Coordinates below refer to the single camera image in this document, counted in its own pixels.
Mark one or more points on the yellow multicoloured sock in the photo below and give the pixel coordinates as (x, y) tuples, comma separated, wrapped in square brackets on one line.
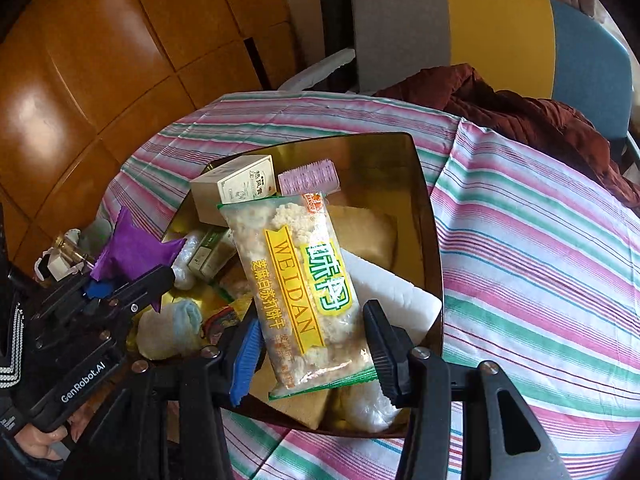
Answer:
[(225, 322)]

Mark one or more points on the gold metal tin box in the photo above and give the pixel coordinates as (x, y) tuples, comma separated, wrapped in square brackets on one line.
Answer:
[(380, 170)]

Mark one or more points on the white and blue sock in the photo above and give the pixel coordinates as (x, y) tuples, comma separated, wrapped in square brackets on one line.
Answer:
[(170, 330)]

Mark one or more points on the glass bottle gold cap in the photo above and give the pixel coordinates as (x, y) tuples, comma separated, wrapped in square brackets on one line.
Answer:
[(72, 250)]

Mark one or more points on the maroon garment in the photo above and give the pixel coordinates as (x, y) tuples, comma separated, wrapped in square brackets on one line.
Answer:
[(525, 120)]

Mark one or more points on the person's left hand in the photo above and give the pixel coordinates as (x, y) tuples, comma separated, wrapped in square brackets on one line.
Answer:
[(40, 442)]

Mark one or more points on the cream cardboard box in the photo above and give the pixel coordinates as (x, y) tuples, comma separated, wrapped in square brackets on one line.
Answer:
[(235, 185)]

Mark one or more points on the striped tablecloth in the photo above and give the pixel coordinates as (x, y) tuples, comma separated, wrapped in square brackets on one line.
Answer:
[(525, 260)]

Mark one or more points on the purple packet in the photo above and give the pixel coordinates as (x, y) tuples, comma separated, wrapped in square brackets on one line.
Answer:
[(135, 250)]

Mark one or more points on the grey yellow blue chair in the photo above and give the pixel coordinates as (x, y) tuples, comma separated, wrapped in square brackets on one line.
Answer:
[(400, 35)]

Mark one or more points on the green and white small box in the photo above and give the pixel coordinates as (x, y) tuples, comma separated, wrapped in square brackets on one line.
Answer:
[(210, 255)]

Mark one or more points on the yellow sponge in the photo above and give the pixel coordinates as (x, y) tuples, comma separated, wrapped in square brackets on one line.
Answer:
[(300, 410)]

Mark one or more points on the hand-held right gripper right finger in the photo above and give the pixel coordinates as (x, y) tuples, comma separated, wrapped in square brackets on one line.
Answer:
[(387, 355)]

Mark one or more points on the biscuit packet yellow green label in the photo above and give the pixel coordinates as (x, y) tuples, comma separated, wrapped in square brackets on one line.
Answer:
[(300, 270)]

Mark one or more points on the white crinkled plastic packet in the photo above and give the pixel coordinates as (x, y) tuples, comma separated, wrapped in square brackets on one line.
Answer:
[(184, 265), (370, 412)]

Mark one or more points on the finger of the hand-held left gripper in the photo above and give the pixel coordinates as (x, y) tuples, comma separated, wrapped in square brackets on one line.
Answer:
[(100, 290), (135, 295)]

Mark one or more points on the tan sponge block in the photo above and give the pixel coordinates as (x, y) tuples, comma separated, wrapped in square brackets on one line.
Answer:
[(375, 230)]

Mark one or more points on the white foam block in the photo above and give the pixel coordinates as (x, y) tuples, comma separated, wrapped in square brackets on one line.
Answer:
[(395, 295)]

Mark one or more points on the pink ridged brush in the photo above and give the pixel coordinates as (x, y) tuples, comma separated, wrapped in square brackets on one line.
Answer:
[(310, 175)]

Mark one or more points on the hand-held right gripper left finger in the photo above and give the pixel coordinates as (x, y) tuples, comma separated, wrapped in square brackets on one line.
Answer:
[(247, 360)]

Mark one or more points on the wooden wardrobe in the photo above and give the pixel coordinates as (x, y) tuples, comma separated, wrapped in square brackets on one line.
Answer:
[(125, 60)]

